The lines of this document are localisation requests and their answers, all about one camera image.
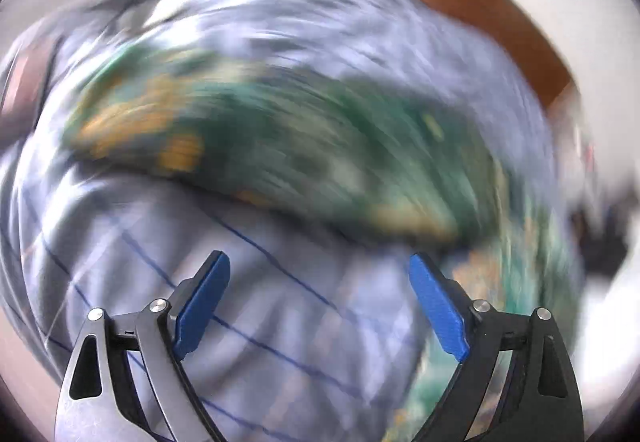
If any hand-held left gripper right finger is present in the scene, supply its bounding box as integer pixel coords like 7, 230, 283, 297
408, 253, 585, 442

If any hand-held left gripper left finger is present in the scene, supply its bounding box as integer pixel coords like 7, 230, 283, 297
55, 251, 231, 442

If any green orange printed garment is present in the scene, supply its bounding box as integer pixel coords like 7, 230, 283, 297
62, 47, 586, 442

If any bed with striped blue sheet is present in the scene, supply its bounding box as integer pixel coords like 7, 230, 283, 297
0, 0, 557, 442

